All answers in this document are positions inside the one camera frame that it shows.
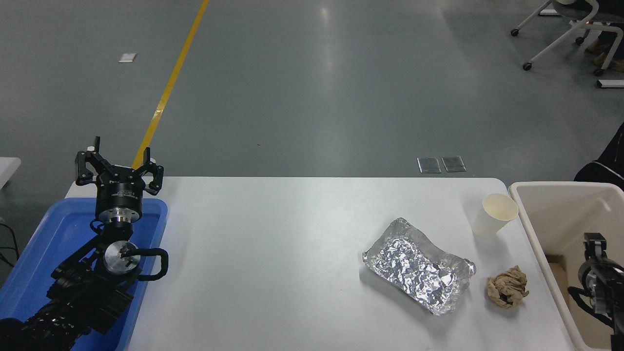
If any white paper cup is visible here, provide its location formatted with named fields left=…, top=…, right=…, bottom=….
left=471, top=193, right=519, bottom=239

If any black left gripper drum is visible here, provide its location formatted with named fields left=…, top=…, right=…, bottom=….
left=95, top=167, right=146, bottom=213

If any thin black cable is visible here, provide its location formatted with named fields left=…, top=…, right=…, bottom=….
left=0, top=222, right=20, bottom=268

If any white side table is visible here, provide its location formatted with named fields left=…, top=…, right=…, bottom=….
left=0, top=157, right=22, bottom=190

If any large pale plastic bin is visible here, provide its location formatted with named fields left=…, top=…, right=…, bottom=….
left=508, top=181, right=624, bottom=351

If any white wheeled chair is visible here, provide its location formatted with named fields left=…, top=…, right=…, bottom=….
left=510, top=0, right=624, bottom=77

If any crumpled tan paper ball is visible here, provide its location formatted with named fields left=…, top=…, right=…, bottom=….
left=486, top=265, right=530, bottom=310

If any blue plastic tray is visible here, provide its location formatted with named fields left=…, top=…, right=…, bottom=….
left=0, top=197, right=168, bottom=351

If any crumpled foil tray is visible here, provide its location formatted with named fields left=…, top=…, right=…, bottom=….
left=362, top=217, right=476, bottom=316

